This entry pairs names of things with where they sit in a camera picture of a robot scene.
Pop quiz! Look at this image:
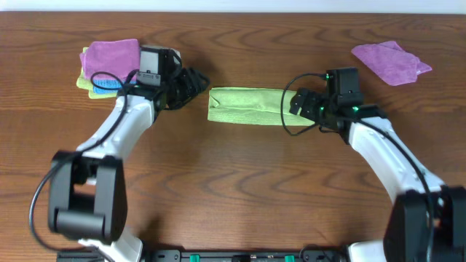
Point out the green microfiber cloth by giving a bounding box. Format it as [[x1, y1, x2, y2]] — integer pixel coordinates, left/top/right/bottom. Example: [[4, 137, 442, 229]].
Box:
[[208, 87, 313, 127]]

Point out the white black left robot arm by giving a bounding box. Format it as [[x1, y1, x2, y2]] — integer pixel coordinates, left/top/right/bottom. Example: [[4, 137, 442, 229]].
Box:
[[41, 46, 210, 261]]

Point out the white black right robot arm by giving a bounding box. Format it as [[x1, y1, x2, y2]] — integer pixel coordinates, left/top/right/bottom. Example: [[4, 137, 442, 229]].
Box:
[[289, 68, 465, 262]]

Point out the purple folded cloth on stack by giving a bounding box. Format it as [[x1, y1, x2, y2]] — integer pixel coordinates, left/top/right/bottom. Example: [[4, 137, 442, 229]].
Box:
[[79, 39, 140, 79]]

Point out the loose purple cloth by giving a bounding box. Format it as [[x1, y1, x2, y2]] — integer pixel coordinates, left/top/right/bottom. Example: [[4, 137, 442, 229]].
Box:
[[351, 41, 432, 86]]

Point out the light green cloth under stack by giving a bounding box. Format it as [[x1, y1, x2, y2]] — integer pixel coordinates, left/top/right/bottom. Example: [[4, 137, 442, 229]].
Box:
[[76, 42, 118, 99]]

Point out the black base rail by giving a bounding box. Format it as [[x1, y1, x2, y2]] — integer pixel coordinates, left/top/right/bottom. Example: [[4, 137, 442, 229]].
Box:
[[56, 248, 426, 262]]

